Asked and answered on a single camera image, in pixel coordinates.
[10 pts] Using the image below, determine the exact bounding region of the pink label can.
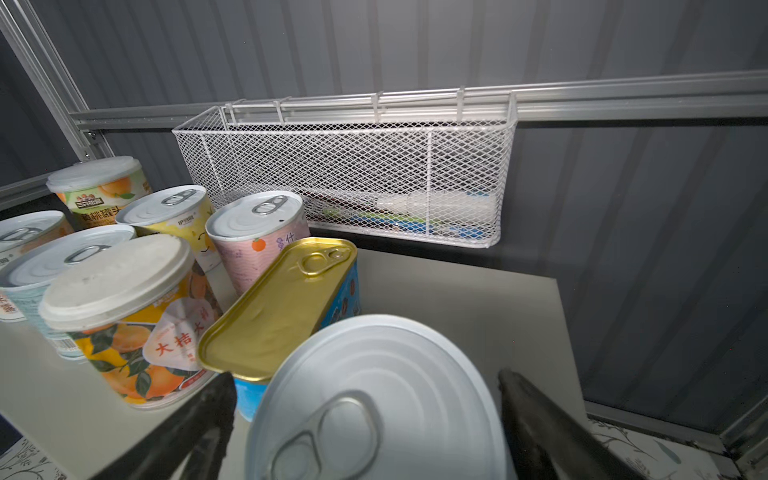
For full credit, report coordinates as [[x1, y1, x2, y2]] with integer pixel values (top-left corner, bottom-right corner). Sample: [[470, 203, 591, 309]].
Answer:
[[205, 191, 310, 295], [244, 315, 514, 479]]

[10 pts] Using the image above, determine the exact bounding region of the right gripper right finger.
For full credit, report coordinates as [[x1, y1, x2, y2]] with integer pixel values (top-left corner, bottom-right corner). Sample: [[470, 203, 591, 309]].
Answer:
[[498, 368, 642, 479]]

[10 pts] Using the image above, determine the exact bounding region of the pink label can back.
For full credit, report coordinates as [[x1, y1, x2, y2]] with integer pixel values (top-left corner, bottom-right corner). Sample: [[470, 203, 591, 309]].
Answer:
[[244, 315, 514, 479]]

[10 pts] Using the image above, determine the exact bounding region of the green orange label can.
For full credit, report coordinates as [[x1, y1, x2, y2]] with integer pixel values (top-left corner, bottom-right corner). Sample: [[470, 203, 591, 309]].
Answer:
[[46, 156, 153, 228]]

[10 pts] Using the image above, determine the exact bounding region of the gold sardine tin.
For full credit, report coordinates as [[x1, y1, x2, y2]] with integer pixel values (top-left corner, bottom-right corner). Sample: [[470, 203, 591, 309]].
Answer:
[[197, 237, 361, 422]]

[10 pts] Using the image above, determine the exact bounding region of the blue grey label can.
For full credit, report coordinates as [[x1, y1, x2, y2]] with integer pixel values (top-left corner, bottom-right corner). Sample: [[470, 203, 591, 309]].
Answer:
[[1, 224, 136, 361]]

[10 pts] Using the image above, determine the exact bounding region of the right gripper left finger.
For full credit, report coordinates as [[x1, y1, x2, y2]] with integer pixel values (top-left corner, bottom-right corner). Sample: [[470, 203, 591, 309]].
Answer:
[[94, 373, 237, 479]]

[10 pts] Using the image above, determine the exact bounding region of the orange peach label can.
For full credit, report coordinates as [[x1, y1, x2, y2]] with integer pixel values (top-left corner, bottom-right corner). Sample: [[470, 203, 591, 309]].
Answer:
[[0, 209, 76, 325]]

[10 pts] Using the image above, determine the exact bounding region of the yellow label can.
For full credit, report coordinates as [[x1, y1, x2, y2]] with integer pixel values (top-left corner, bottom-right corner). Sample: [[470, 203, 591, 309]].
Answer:
[[116, 185, 222, 272]]

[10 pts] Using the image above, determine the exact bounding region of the white wire mesh basket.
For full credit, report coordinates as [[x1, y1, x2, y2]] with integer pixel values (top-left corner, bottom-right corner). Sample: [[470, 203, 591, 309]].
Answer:
[[173, 88, 518, 248]]

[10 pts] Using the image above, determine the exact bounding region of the pink label can front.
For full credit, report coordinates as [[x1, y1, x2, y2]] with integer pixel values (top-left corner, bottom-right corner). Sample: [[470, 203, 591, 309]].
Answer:
[[205, 191, 310, 295]]

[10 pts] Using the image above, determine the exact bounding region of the orange can plain lid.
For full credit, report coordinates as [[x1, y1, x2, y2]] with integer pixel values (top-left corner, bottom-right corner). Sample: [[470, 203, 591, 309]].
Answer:
[[38, 234, 223, 410]]

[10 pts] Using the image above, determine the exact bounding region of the white tube in basket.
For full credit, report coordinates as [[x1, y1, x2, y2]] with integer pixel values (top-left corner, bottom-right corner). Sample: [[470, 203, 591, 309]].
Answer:
[[375, 191, 498, 223]]

